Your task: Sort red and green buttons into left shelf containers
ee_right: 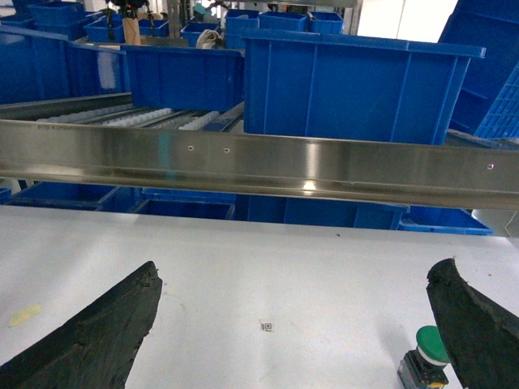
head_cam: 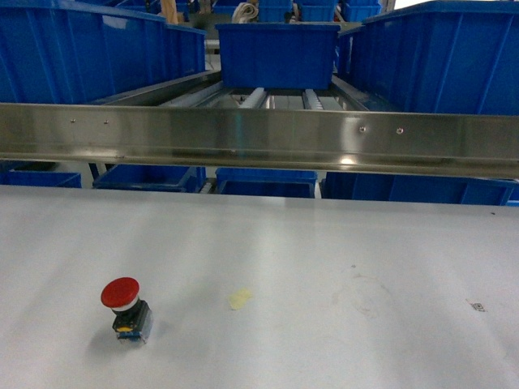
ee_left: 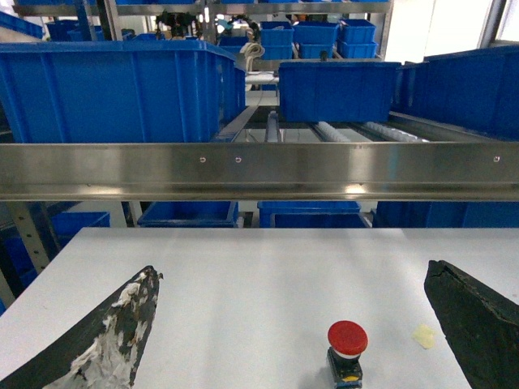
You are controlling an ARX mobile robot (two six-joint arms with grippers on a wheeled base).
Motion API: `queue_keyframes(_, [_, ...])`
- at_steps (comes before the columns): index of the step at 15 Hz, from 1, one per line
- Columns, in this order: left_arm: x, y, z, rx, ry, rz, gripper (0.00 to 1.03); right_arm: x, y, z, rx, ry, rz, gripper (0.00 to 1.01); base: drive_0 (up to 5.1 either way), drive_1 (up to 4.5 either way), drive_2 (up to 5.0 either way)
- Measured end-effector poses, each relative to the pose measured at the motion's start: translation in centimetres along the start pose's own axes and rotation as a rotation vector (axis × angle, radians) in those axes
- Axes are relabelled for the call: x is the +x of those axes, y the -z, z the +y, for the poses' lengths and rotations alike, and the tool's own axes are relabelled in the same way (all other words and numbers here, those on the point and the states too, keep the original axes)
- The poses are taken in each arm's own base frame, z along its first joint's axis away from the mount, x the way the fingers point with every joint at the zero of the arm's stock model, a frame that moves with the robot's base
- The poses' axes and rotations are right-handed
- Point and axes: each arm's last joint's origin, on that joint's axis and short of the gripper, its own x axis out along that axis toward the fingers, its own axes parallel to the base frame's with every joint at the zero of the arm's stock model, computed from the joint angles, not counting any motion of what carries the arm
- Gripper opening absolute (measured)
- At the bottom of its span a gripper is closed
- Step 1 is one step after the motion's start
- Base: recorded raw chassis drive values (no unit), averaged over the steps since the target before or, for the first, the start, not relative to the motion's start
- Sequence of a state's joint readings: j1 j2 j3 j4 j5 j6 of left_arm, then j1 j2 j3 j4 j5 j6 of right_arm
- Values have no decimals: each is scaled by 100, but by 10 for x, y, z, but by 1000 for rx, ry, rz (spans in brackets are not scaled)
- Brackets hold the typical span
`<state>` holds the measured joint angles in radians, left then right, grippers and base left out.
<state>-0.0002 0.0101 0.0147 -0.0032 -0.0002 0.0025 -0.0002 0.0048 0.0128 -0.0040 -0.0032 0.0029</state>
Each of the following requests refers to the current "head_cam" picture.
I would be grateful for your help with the blue bin upper centre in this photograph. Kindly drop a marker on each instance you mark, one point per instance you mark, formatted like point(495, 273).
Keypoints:
point(277, 56)

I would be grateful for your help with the small printed marker sticker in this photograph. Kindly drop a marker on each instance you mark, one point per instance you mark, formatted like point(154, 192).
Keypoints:
point(478, 306)

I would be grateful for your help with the blue bin lower far left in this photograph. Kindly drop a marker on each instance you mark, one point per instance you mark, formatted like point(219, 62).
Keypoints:
point(41, 178)

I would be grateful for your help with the blue bin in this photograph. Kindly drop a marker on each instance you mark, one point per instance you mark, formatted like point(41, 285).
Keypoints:
point(41, 178)
point(437, 57)
point(277, 56)
point(267, 182)
point(68, 52)
point(417, 189)
point(164, 178)

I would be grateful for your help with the blue bin upper right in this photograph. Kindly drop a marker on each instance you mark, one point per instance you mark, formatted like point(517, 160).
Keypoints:
point(437, 57)

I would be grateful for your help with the blue bin lower right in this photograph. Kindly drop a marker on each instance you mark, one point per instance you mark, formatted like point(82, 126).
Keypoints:
point(417, 189)

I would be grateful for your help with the stainless steel shelf rail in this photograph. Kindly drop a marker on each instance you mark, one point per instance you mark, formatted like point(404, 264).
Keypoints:
point(342, 141)

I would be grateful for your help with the blue bin upper left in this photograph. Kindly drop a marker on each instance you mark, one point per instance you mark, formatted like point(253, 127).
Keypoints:
point(68, 52)

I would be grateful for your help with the red mushroom push button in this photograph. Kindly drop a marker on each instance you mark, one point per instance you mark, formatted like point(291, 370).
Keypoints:
point(133, 316)

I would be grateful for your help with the blue bin lower centre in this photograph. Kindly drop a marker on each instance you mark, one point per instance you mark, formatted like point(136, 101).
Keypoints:
point(267, 182)

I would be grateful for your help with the yellow tape scrap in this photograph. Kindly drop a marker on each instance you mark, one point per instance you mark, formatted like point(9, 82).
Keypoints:
point(238, 299)

